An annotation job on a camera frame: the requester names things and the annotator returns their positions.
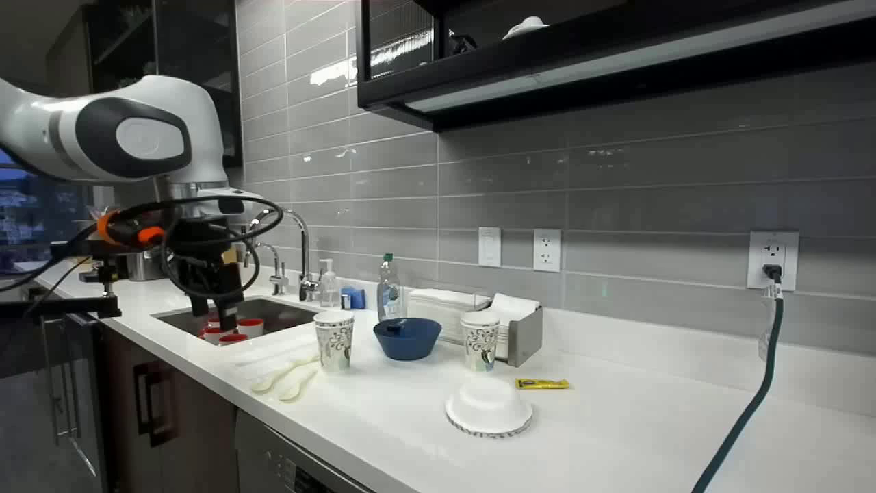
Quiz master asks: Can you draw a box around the black wrist camera orange strap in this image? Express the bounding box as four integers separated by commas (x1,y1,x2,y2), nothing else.
92,211,175,251

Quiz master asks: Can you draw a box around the metal appliance handle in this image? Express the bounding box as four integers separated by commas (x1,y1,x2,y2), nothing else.
38,313,103,478

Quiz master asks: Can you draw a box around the blue bowl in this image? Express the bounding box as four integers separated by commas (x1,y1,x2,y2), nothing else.
369,314,443,361

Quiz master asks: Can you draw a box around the white wall outlet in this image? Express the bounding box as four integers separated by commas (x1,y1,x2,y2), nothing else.
530,227,565,273

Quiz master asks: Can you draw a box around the black cabinet door handle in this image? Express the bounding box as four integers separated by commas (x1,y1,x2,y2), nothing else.
131,361,180,448

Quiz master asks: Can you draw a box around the clear soap dispenser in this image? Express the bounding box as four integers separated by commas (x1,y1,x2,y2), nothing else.
316,257,342,309

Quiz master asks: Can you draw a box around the white light switch plate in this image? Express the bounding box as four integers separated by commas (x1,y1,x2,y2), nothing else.
476,225,504,268

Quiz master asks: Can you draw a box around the black mounting clamp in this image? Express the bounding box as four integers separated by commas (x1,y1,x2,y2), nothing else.
25,291,123,324

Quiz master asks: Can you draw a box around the dishwasher front panel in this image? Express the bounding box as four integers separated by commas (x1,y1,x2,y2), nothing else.
233,409,369,493

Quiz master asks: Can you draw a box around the yellow packet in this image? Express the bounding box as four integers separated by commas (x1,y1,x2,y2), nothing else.
515,374,571,394

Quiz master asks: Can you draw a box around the patterned paper cup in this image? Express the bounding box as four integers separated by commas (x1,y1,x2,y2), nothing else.
313,307,357,374
458,309,504,374

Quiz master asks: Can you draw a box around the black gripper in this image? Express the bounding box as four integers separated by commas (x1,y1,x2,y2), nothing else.
166,217,253,335

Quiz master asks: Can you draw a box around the white plastic spoon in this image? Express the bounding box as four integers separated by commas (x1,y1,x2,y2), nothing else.
248,357,310,396
277,365,324,405

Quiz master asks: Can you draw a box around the dark green power cable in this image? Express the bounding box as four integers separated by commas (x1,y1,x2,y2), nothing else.
689,283,788,493

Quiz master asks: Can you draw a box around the steel kitchen sink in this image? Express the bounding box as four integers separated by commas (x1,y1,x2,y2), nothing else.
151,296,321,348

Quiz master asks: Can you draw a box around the clear bottle green cap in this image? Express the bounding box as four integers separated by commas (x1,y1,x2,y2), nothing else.
376,251,407,324

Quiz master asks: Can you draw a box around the white upturned bowl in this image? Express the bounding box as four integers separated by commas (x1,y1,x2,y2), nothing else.
443,374,536,437

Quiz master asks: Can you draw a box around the small blue sponge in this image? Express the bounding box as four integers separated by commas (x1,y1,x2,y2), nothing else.
339,283,369,313

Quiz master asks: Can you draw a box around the white outlet with plug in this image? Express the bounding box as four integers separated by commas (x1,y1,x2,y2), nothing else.
745,231,801,294

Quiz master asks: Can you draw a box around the black overhead cabinet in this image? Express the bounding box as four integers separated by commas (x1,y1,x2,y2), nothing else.
357,0,876,133

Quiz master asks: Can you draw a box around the chrome tall faucet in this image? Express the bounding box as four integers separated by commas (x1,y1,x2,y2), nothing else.
281,209,318,303

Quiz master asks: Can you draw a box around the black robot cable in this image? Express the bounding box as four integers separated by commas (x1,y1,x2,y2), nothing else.
0,191,288,318

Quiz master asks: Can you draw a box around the small chrome tap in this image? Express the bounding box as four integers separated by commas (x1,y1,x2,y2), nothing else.
263,240,290,298

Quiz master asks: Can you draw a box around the metal pot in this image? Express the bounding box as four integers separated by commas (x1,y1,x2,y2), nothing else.
121,248,175,284

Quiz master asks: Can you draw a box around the dark glass wall cabinet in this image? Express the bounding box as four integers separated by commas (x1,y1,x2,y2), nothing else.
43,0,243,170

